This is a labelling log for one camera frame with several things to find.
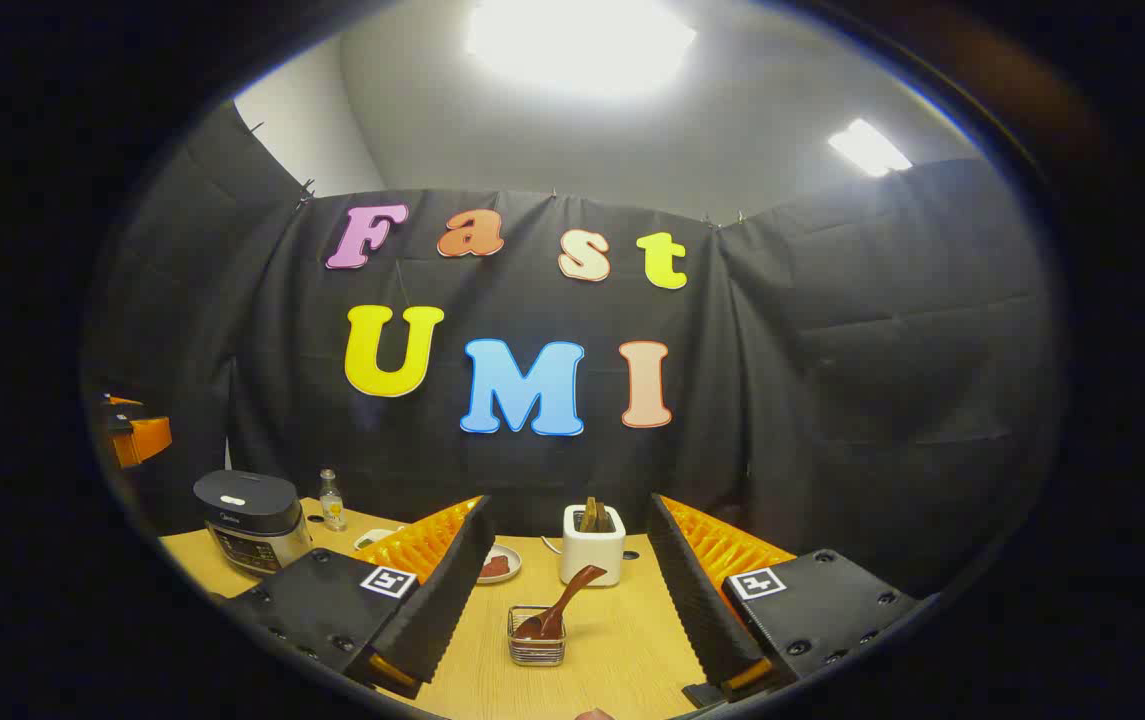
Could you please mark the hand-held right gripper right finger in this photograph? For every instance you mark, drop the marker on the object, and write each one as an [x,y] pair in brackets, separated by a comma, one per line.
[692,600]

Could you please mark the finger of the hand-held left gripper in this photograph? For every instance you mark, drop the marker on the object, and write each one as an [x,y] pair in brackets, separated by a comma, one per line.
[147,440]

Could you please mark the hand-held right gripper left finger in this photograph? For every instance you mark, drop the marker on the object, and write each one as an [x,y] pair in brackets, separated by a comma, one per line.
[452,590]

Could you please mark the brown wooden spoon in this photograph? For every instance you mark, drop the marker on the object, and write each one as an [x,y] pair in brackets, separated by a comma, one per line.
[572,590]

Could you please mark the black silver rice cooker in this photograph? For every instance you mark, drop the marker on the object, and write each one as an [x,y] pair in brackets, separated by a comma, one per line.
[252,520]

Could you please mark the red meat piece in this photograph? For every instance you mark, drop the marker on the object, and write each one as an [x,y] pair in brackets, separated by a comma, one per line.
[495,567]

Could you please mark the round white plate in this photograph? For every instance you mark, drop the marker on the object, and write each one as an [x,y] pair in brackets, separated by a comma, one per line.
[513,570]

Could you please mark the white divided bean dish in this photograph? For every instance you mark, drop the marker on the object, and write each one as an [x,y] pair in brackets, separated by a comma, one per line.
[372,538]

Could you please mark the white toaster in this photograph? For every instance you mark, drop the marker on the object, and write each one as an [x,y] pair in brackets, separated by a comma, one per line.
[592,560]

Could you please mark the brown toast slice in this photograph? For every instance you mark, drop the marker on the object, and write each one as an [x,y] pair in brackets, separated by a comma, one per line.
[588,515]
[604,518]

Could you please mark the small glass bottle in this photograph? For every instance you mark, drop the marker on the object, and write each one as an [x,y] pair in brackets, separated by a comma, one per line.
[332,505]

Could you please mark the small ceiling light panel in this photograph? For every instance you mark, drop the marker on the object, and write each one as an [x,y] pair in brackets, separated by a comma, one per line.
[869,148]

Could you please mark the large ceiling light panel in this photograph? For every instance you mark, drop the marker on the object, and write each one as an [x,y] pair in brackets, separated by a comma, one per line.
[582,40]

